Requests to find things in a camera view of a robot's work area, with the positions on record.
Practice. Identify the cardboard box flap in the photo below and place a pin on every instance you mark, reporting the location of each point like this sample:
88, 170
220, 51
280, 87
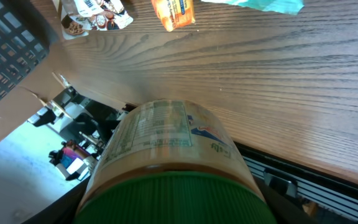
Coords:
38, 88

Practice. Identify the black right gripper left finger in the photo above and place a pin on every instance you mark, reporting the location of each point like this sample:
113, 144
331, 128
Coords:
63, 210

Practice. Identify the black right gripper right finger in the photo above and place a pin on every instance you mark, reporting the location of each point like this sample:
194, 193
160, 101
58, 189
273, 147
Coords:
283, 210

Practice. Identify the white brown snack bag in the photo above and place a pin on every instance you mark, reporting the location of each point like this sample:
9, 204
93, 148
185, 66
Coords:
79, 17

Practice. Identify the teal tissue packet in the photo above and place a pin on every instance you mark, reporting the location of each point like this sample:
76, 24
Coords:
291, 7

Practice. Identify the green lid jar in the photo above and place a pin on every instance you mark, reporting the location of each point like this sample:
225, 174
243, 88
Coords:
172, 161

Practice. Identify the grey plastic mesh basket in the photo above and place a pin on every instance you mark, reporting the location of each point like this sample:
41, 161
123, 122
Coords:
24, 42

